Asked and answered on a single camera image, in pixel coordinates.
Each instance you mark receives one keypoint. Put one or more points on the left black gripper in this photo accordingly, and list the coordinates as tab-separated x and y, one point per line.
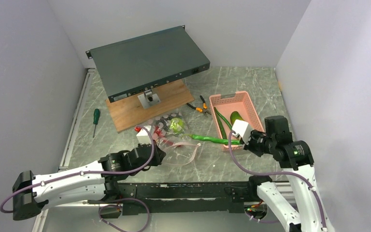
160	154

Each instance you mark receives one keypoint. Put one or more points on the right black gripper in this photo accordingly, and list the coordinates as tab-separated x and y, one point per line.
249	146

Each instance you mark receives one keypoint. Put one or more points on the red fake chili pepper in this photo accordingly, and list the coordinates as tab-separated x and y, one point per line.
158	136

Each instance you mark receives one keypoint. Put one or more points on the clear zip top bag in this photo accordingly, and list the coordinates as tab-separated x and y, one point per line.
182	151

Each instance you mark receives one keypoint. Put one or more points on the dark fake grape bunch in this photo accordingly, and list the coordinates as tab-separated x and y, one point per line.
161	123

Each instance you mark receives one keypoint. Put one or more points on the green fake apple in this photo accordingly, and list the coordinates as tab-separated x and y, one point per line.
177	125

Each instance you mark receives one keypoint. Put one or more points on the green fake chili pepper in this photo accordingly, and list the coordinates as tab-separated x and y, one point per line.
207	139

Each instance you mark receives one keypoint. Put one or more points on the orange fake fruit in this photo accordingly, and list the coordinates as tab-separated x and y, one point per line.
235	116

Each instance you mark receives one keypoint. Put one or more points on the green fake bean pod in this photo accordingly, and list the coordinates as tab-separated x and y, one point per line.
221	120

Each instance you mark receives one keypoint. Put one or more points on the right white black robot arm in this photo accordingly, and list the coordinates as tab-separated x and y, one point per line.
297	164

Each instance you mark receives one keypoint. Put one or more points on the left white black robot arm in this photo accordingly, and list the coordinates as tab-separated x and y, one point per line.
94	181

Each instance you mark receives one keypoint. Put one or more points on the pink perforated plastic basket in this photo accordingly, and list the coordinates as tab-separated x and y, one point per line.
240	102

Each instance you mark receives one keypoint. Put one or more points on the brown wooden board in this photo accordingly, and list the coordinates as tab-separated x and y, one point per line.
136	109

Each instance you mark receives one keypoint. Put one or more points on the orange black pliers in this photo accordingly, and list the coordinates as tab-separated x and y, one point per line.
204	109

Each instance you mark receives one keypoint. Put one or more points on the dark grey rack server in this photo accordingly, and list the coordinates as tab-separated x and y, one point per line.
139	64

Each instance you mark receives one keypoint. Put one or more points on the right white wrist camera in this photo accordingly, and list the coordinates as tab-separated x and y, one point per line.
242	130

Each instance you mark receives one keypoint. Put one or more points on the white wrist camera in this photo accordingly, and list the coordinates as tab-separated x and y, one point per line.
242	130
142	136

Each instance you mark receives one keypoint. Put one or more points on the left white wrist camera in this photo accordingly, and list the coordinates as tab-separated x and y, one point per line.
142	136

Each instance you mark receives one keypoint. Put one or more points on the metal bracket with knob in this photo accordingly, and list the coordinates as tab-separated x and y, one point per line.
148	98

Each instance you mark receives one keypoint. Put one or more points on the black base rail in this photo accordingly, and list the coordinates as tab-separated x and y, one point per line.
185	197

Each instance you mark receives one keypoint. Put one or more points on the green handled screwdriver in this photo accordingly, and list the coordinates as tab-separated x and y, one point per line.
96	116

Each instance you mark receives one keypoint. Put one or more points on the aluminium frame rail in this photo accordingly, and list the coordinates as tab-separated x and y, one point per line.
65	160

